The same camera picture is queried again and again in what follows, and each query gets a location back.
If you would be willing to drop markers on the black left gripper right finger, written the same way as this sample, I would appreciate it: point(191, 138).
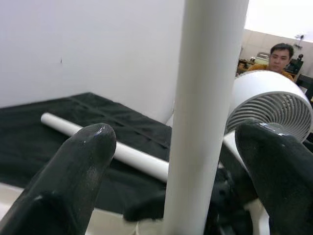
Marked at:
point(281, 176)

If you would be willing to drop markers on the man in orange shirt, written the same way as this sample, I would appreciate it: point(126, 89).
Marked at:
point(278, 58)

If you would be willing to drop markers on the white plastic table leg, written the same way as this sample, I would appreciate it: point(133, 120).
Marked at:
point(137, 156)
point(200, 98)

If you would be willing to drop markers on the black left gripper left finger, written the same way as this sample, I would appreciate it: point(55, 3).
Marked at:
point(68, 176)

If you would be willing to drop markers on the black tablecloth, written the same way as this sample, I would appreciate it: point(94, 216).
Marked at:
point(29, 137)

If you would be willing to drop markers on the white floor fan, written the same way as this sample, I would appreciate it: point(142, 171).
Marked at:
point(264, 88)

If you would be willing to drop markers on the white plastic table top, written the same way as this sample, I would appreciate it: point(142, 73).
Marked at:
point(110, 222)

